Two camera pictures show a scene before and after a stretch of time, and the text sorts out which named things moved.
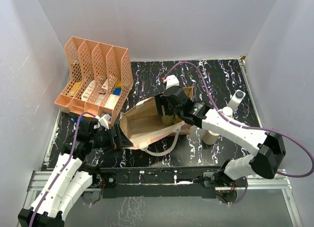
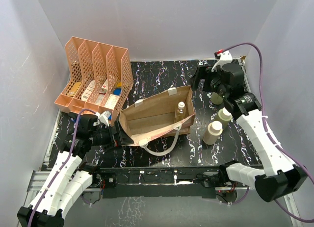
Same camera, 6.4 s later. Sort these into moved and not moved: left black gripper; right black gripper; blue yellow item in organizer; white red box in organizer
Moved: right black gripper
Not moved: left black gripper; blue yellow item in organizer; white red box in organizer
